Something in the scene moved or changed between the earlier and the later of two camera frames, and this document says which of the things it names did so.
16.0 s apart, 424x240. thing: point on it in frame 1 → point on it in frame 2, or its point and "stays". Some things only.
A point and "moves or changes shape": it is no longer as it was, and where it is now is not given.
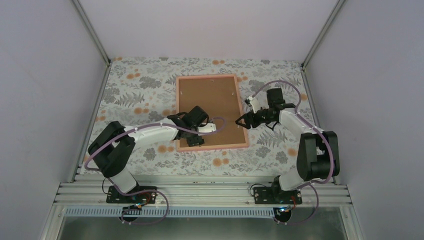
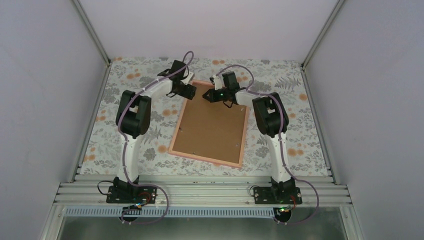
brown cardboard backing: x=219 y=97 moves or changes shape
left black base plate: x=113 y=196 stays
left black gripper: x=192 y=142 → x=190 y=92
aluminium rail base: x=326 y=191 stays
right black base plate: x=269 y=195 stays
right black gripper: x=245 y=117 → x=213 y=98
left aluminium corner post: x=91 y=31 stays
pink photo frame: x=219 y=96 moves or changes shape
